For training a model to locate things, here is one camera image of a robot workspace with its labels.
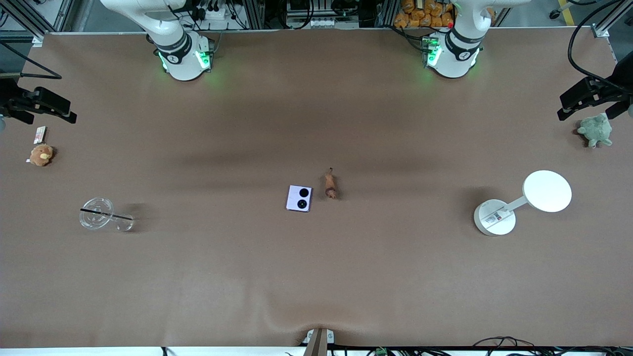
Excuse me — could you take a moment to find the lilac flip phone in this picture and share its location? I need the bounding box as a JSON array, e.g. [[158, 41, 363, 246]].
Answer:
[[286, 184, 314, 213]]

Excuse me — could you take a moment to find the brown lion statue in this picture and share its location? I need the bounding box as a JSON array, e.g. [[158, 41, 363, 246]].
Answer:
[[324, 167, 339, 201]]

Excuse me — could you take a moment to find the green plush turtle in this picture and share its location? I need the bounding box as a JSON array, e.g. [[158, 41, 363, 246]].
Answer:
[[577, 113, 614, 149]]

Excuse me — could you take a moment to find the brown plush toy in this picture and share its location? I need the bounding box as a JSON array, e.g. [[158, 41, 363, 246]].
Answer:
[[26, 144, 55, 167]]

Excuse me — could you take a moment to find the white round desk lamp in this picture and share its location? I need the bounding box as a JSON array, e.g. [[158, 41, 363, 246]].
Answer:
[[473, 170, 573, 237]]

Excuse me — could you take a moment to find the clear plastic cup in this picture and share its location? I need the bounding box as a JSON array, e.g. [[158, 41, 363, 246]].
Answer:
[[79, 197, 136, 233]]

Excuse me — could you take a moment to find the black straw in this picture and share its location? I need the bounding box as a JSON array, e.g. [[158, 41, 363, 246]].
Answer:
[[80, 208, 134, 221]]

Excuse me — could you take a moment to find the bag of orange items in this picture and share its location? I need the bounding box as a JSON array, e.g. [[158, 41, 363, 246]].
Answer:
[[394, 0, 454, 29]]

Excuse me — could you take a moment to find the brown table mat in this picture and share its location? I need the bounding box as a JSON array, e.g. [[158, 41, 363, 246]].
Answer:
[[0, 27, 633, 350]]

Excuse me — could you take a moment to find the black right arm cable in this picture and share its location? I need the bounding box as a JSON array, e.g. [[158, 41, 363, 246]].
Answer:
[[0, 42, 63, 80]]

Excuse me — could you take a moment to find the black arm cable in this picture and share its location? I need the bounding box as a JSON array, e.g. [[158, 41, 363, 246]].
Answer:
[[0, 42, 63, 80], [567, 0, 633, 95]]

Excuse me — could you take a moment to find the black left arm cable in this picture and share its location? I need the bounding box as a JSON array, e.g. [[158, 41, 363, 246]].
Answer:
[[567, 0, 633, 95]]

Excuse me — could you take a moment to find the aluminium frame profile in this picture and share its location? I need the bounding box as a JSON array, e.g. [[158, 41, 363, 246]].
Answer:
[[591, 0, 633, 39], [0, 0, 47, 48]]

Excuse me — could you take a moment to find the black cable bundle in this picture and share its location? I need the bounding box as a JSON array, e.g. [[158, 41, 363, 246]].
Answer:
[[470, 336, 633, 356]]

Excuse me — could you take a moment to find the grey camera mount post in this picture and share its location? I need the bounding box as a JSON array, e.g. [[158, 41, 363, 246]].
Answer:
[[302, 327, 335, 356]]

